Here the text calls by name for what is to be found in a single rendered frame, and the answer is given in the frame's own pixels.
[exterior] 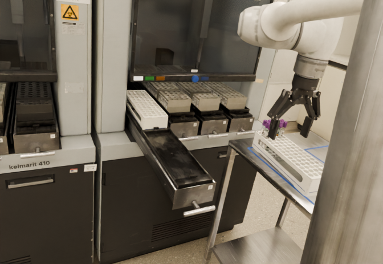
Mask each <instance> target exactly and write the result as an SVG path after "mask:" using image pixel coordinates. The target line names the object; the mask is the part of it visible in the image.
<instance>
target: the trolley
mask: <svg viewBox="0 0 383 264"><path fill-rule="evenodd" d="M283 135H285V137H287V138H288V139H290V140H291V141H292V142H293V143H295V144H296V145H297V146H299V147H300V148H301V149H303V150H304V151H306V152H307V153H308V154H309V155H311V156H312V157H313V158H315V159H316V160H317V161H318V162H320V163H321V164H323V165H324V163H325V158H326V155H327V150H328V146H329V141H328V140H326V139H324V138H322V137H321V136H319V135H317V134H316V133H314V132H312V131H310V132H309V134H308V137H307V138H305V137H303V136H302V135H300V132H298V133H288V134H283ZM253 140H254V137H252V138H246V139H237V140H229V143H228V145H229V147H228V150H227V155H226V160H225V165H224V168H223V173H222V178H221V183H220V186H219V191H218V195H217V200H216V203H215V210H214V213H213V218H212V221H211V226H210V231H209V236H208V239H207V244H206V249H205V253H204V256H203V261H202V264H209V263H210V258H211V254H212V252H213V253H214V255H215V256H216V258H217V260H218V261H219V263H220V264H300V261H301V257H302V253H303V250H302V249H301V248H300V247H299V246H298V245H297V244H296V243H295V242H294V241H293V240H292V239H291V238H290V237H289V235H288V234H287V233H286V232H285V231H284V230H283V229H282V226H283V223H284V220H285V217H286V215H287V212H288V209H289V207H290V203H292V204H294V205H295V206H296V207H297V208H298V209H299V210H300V211H301V212H302V213H303V214H304V215H305V216H306V217H308V218H309V219H310V220H311V216H312V212H313V207H314V204H315V200H316V195H315V196H309V197H306V196H304V195H302V194H301V193H300V192H299V191H298V190H297V189H296V188H295V187H294V185H293V184H292V183H291V182H290V181H289V180H288V179H287V178H286V177H284V176H283V175H282V174H281V173H280V172H279V171H278V170H277V169H276V168H275V167H274V166H273V165H272V164H271V163H270V162H269V161H268V160H267V159H266V158H264V157H263V156H262V155H261V154H260V153H258V152H257V151H256V150H255V149H254V148H253V147H252V143H253ZM236 153H238V154H239V155H240V156H241V157H242V158H243V159H244V160H246V161H247V162H248V163H249V164H250V165H251V166H252V167H253V168H254V169H255V170H256V171H257V172H259V173H260V174H261V175H262V176H263V177H264V178H265V179H266V180H267V181H268V182H269V183H270V184H271V185H273V186H274V187H275V188H276V189H277V190H278V191H279V192H281V194H282V195H283V196H285V199H284V202H283V205H282V208H281V211H280V214H279V217H278V220H277V222H276V225H275V227H274V228H270V229H267V230H263V231H260V232H257V233H254V234H250V235H247V236H244V237H240V238H237V239H234V240H231V241H227V242H224V243H220V244H217V245H214V242H215V238H216V234H217V230H218V225H219V220H220V217H221V213H222V208H223V204H224V201H225V197H226V192H227V187H228V184H229V179H230V175H231V171H232V168H233V163H234V159H235V154H236Z"/></svg>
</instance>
